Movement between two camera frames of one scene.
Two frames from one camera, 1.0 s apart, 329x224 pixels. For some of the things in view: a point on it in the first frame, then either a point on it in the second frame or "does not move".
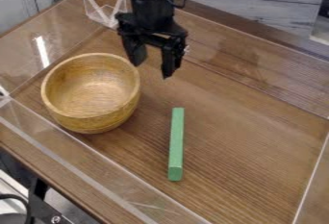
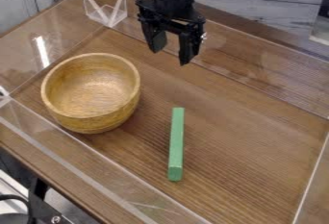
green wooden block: x=176 y=144 does not move
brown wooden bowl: x=89 y=91 does not move
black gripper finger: x=171 y=59 to x=188 y=42
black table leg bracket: x=41 y=211 does not move
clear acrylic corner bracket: x=105 y=13 does not move
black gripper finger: x=136 y=49 to x=155 y=36
